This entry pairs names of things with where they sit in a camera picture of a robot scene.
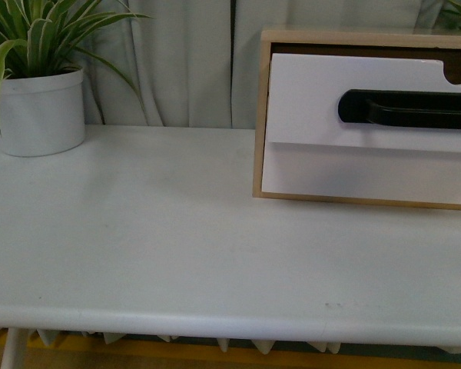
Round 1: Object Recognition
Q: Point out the wooden drawer cabinet frame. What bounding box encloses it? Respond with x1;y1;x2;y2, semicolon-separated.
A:
253;28;461;210

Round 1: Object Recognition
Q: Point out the white drawer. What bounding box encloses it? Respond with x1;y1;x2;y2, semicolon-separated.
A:
261;143;461;205
266;54;461;153

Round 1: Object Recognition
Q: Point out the green spider plant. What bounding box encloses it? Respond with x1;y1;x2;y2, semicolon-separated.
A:
0;0;146;123

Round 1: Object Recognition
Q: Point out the white table leg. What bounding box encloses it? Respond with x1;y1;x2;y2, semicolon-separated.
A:
0;327;28;369

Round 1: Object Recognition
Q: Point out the white plant pot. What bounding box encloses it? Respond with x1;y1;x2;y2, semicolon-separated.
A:
0;70;85;157

